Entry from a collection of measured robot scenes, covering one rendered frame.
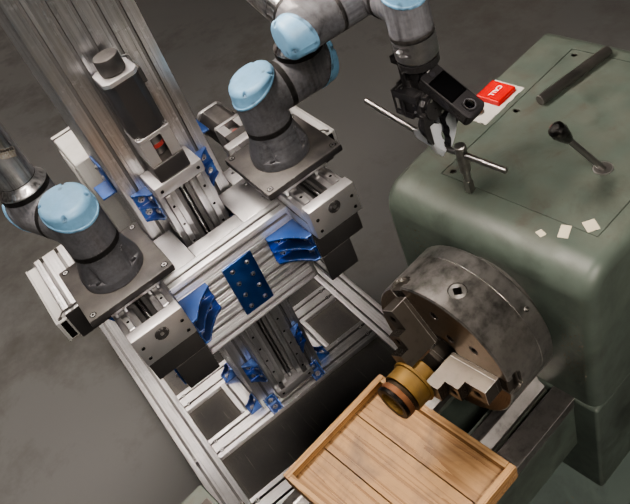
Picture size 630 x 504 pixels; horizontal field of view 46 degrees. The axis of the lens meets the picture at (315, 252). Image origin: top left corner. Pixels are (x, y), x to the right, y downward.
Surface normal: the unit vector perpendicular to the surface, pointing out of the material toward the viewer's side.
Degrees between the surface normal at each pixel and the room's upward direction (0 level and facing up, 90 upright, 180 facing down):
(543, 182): 0
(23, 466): 0
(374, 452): 0
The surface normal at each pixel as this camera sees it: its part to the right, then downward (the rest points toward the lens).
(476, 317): 0.11, -0.35
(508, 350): 0.44, 0.03
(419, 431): -0.29, -0.66
